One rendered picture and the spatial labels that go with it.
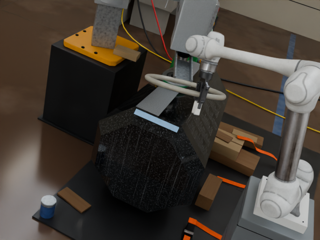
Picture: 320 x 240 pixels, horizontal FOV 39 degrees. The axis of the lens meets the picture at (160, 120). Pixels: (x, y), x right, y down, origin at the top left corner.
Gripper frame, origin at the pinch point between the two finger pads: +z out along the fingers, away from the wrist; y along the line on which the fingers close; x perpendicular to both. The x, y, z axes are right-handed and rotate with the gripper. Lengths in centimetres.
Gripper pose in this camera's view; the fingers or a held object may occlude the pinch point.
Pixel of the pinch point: (196, 108)
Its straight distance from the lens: 244.2
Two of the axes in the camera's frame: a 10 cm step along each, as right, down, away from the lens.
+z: -2.4, 9.5, 1.9
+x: -9.3, -1.7, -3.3
